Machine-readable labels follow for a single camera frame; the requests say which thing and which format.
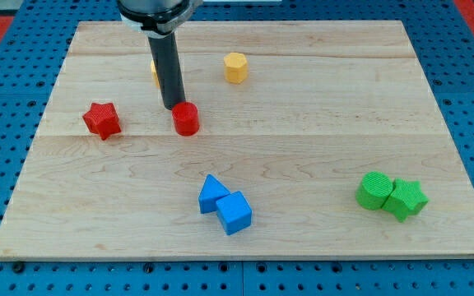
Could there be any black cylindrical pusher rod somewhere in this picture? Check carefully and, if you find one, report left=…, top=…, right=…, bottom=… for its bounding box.
left=149, top=33, right=185, bottom=110

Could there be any red cylinder block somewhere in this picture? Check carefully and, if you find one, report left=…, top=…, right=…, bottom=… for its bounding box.
left=171, top=102, right=200, bottom=136

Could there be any yellow block behind rod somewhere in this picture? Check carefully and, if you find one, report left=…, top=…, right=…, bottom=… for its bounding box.
left=150, top=60, right=160, bottom=89

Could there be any yellow hexagon block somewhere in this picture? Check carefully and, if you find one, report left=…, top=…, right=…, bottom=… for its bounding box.
left=223, top=52, right=248, bottom=84

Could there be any red star block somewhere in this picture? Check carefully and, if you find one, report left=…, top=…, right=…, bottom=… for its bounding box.
left=82, top=103, right=122, bottom=141

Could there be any blue triangle block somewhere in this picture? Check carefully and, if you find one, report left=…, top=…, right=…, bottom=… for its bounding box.
left=198, top=174, right=230, bottom=214

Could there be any wooden board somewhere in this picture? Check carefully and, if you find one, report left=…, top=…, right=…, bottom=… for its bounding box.
left=0, top=21, right=474, bottom=261

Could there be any blue cube block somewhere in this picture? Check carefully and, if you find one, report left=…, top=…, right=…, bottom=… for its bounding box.
left=216, top=191, right=253, bottom=235

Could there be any green cylinder block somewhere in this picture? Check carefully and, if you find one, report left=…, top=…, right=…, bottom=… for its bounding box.
left=355, top=171, right=393, bottom=210

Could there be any green star block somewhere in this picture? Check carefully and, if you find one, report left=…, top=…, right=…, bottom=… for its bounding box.
left=382, top=178, right=430, bottom=222

